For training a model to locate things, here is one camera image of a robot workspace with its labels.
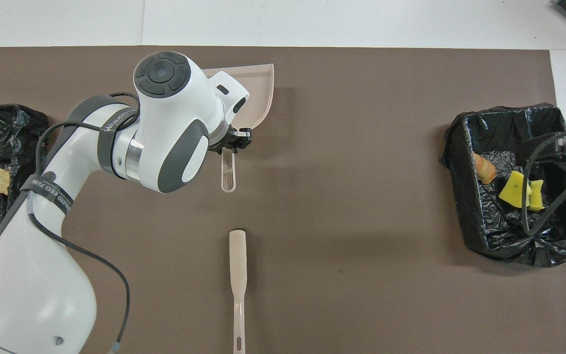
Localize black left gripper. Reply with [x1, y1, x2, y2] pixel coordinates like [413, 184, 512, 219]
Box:
[208, 125, 253, 154]

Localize beige plastic dustpan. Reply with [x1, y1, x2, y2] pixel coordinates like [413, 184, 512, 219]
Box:
[202, 63, 275, 193]

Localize beige hand brush black bristles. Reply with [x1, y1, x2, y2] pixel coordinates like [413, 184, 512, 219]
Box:
[229, 229, 248, 354]

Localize beige orange bread chunk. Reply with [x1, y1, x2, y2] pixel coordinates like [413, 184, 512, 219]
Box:
[473, 152, 496, 185]

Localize yellow and green sponge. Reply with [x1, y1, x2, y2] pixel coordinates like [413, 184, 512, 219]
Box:
[498, 171, 529, 209]

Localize bin wrapped in black bag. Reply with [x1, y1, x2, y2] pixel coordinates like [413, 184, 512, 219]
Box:
[0, 104, 51, 249]

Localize open bin with black bag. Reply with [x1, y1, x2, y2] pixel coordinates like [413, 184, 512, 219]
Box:
[439, 102, 566, 268]

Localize brown table mat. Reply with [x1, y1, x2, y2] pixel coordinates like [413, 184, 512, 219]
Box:
[0, 46, 566, 354]

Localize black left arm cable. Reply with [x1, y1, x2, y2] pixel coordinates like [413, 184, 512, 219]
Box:
[18, 91, 140, 354]

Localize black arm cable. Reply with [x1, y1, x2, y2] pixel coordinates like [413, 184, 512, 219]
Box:
[18, 91, 140, 354]
[521, 126, 566, 238]

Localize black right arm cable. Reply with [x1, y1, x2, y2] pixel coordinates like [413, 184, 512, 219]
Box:
[521, 126, 566, 238]

